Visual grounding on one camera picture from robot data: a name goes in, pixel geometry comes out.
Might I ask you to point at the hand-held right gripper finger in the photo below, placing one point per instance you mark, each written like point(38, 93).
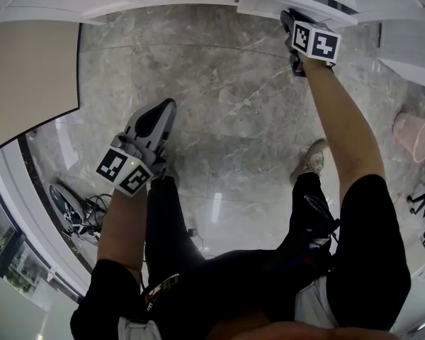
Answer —
point(287, 19)

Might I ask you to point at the white window frame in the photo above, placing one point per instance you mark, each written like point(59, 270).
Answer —
point(39, 232)

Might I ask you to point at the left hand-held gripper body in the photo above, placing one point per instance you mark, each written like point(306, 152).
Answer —
point(152, 138)

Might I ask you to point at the person's left forearm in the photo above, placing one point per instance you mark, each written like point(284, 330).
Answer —
point(122, 225)

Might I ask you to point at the person's black trousers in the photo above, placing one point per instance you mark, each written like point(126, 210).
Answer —
point(233, 278)

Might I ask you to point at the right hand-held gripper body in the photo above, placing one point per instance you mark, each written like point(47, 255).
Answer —
point(315, 44)

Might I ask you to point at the person's right forearm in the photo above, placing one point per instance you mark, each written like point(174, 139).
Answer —
point(343, 126)

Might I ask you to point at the person's beige shoe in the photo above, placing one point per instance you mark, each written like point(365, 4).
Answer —
point(312, 159)

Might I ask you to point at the pink plastic wastebasket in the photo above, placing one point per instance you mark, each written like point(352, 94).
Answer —
point(412, 133)

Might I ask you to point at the person's black shirt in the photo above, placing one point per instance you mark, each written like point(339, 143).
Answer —
point(368, 253)

